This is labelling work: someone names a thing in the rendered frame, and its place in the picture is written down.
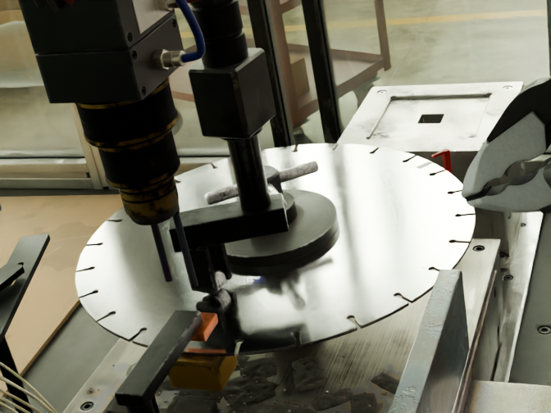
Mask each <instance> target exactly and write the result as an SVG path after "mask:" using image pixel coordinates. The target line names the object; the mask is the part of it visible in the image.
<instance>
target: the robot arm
mask: <svg viewBox="0 0 551 413"><path fill-rule="evenodd" d="M550 144H551V76H549V77H544V78H539V79H537V80H535V81H534V82H532V83H530V84H529V85H527V86H526V87H525V88H524V89H523V90H522V91H521V92H520V93H519V94H518V95H517V96H516V97H515V98H514V99H513V100H512V101H511V102H510V103H509V105H508V106H507V107H506V109H505V110H504V112H503V114H502V115H501V116H500V118H499V120H498V121H497V123H496V125H495V126H494V128H493V129H492V130H491V132H490V134H489V135H488V137H487V139H486V140H485V142H484V144H483V145H482V147H481V148H480V150H479V152H478V153H477V154H476V156H475V158H474V160H473V161H472V163H471V164H470V166H469V168H468V170H467V173H466V176H465V179H464V182H463V186H462V191H461V195H462V197H463V198H464V199H466V201H467V204H468V205H469V206H471V207H478V208H482V209H486V210H491V211H505V212H522V213H523V212H541V213H543V214H544V213H551V157H550V158H548V159H546V160H545V161H544V163H543V164H542V165H541V167H540V168H539V169H538V170H537V171H536V172H534V173H532V174H530V175H517V176H515V177H514V178H512V179H511V180H510V181H509V182H508V183H507V184H502V185H498V186H489V187H487V188H485V187H486V185H487V184H488V183H489V182H490V181H491V180H493V179H498V178H501V177H503V176H504V175H505V174H506V172H507V171H508V170H509V168H510V167H511V166H512V164H514V163H516V162H518V161H530V160H533V159H535V158H536V157H538V156H540V155H542V154H543V153H545V152H546V150H547V149H548V147H549V146H550Z"/></svg>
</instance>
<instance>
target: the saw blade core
mask: <svg viewBox="0 0 551 413"><path fill-rule="evenodd" d="M337 147H338V148H337ZM336 148H337V149H338V150H336V151H335V149H336ZM294 151H295V146H288V147H277V148H271V149H266V150H261V153H262V160H263V165H264V166H274V167H275V168H276V169H277V170H278V171H280V170H284V169H287V168H290V167H293V166H297V165H300V164H303V163H306V162H309V161H316V162H317V164H318V166H319V170H318V171H317V172H316V173H313V174H310V175H305V176H303V177H300V178H297V179H292V180H290V181H286V182H284V183H281V185H282V189H302V190H308V191H313V192H316V193H320V194H322V195H324V196H326V197H328V198H329V199H330V200H331V201H332V202H333V203H334V204H335V207H336V210H337V215H338V220H339V224H338V228H337V230H336V232H335V234H334V235H333V237H332V238H331V239H330V240H329V241H328V242H327V243H326V244H324V245H323V246H322V247H320V248H318V249H317V250H316V251H314V252H312V253H310V254H307V255H306V256H303V257H300V258H298V259H296V260H293V261H288V262H285V263H281V264H277V265H267V266H239V265H231V264H230V270H231V274H232V278H231V279H229V280H228V279H226V280H225V284H224V285H223V287H222V288H221V289H220V290H219V291H218V293H217V294H207V293H201V292H196V291H192V289H191V286H190V283H189V277H188V274H187V270H186V267H185V263H184V258H183V255H182V252H174V249H173V246H172V242H171V236H170V234H169V220H170V219H169V220H166V221H164V222H162V223H160V224H158V227H159V229H160V233H161V236H162V241H163V245H164V248H165V252H166V257H167V260H168V264H169V267H170V270H171V276H172V281H171V282H166V280H165V277H164V274H163V270H162V265H161V262H160V258H159V256H158V252H157V247H156V244H155V240H154V237H153V232H152V228H151V225H137V224H135V223H134V222H133V221H132V219H131V218H130V217H129V216H128V215H126V212H125V208H124V207H122V208H121V209H120V210H119V211H117V212H116V213H115V214H113V215H112V216H111V217H110V218H109V219H108V221H105V222H104V223H103V224H102V225H101V226H100V228H99V229H98V230H97V231H96V232H95V233H94V235H93V236H92V237H91V239H90V240H89V241H88V243H87V244H86V245H87V246H86V247H84V250H83V251H82V253H81V255H80V259H79V261H78V264H77V267H76V273H75V286H76V291H77V293H78V296H79V299H80V302H81V304H82V306H83V308H84V309H85V310H86V312H87V313H88V314H89V316H90V317H91V318H92V319H93V320H94V321H95V322H96V323H98V324H99V325H100V326H101V327H103V328H104V329H105V330H106V331H108V332H110V333H111V334H114V335H116V336H117V337H119V338H122V339H124V340H125V341H128V342H131V341H132V343H134V344H137V345H140V346H142V347H148V346H149V345H150V343H151V342H152V340H153V339H154V338H155V337H156V336H157V334H158V332H159V331H160V330H161V328H162V326H163V325H164V324H165V323H166V322H167V320H168V319H169V317H170V316H171V314H172V313H173V311H174V310H187V311H200V312H206V313H216V314H217V318H218V323H217V325H216V327H215V328H214V330H213V331H212V333H211V334H210V336H209V337H208V339H207V341H206V342H199V341H190V342H189V344H188V345H187V347H186V348H185V349H184V351H183V352H182V354H183V355H187V351H188V350H189V349H190V348H192V347H193V348H195V350H196V351H195V353H194V356H234V355H235V353H236V349H237V343H238V342H242V343H241V344H240V348H239V352H238V354H239V356H245V355H254V354H262V353H269V352H279V351H284V350H289V349H294V348H297V344H296V341H295V337H294V335H295V334H299V339H300V343H301V347H305V346H308V345H312V344H315V343H321V342H324V341H327V340H330V339H333V338H337V337H340V336H343V335H345V334H350V333H352V332H354V331H357V327H356V326H355V324H354V323H353V322H352V321H351V320H348V319H350V318H354V320H355V322H356V323H357V325H358V326H359V327H360V328H361V329H363V328H365V327H367V326H369V325H373V324H374V323H376V322H378V321H381V320H383V319H385V318H387V317H389V316H391V315H393V314H395V313H397V312H399V311H401V310H402V309H404V308H405V307H407V306H409V303H408V302H410V303H414V302H415V301H417V300H418V299H420V298H421V297H423V296H424V295H426V294H427V293H428V292H429V291H431V290H432V289H433V287H434V285H435V281H436V279H437V276H438V273H439V271H440V270H453V269H454V268H455V267H456V266H457V264H458V263H459V262H460V260H461V259H462V258H463V256H464V255H465V253H466V251H467V249H468V248H469V244H470V243H471V240H472V237H473V234H474V230H475V222H476V219H475V210H474V207H473V206H469V205H468V204H467V201H466V199H464V198H463V197H462V195H461V191H462V184H461V183H460V181H459V180H458V179H456V178H455V177H454V176H453V175H452V174H450V173H449V172H448V171H446V170H444V168H442V167H440V166H438V165H436V164H435V163H433V162H432V163H433V164H430V165H428V166H425V167H423V168H421V169H418V168H416V166H419V165H421V164H424V163H426V162H428V160H426V159H424V158H421V157H418V156H416V157H415V155H412V154H410V153H407V152H401V151H398V150H394V149H390V148H386V147H381V148H379V147H376V146H370V145H361V144H349V143H341V144H340V145H338V144H337V143H318V144H304V145H298V148H297V151H296V152H294ZM374 152H376V153H374ZM372 153H374V154H372ZM212 164H213V165H214V166H215V167H216V169H213V167H212V166H211V165H210V164H207V165H205V166H201V167H199V168H196V169H193V170H190V171H188V172H185V173H183V174H181V175H178V176H176V177H175V181H176V182H177V183H179V184H176V187H177V190H178V194H179V204H180V212H181V211H189V210H193V209H198V208H203V207H210V206H215V205H220V204H224V203H229V202H235V201H237V200H239V197H234V198H231V199H229V200H226V201H223V202H218V203H216V204H212V205H210V206H209V205H208V204H206V201H205V198H204V196H205V194H206V193H210V192H212V191H216V190H218V189H221V188H226V187H229V186H231V185H234V184H236V182H235V175H234V171H233V167H232V163H231V159H230V158H226V159H224V160H220V161H216V162H213V163H212ZM431 175H433V176H431ZM450 193H453V194H450ZM456 216H461V217H456ZM116 222H119V223H116ZM451 242H454V243H451ZM99 245H102V246H99ZM92 269H93V270H92ZM430 270H433V271H430ZM435 270H436V271H435ZM94 293H96V294H94ZM395 296H401V297H402V299H401V298H399V297H395ZM403 299H404V300H406V301H408V302H406V301H404V300H403ZM111 314H115V315H111ZM144 330H147V331H145V332H143V333H140V332H142V331H144Z"/></svg>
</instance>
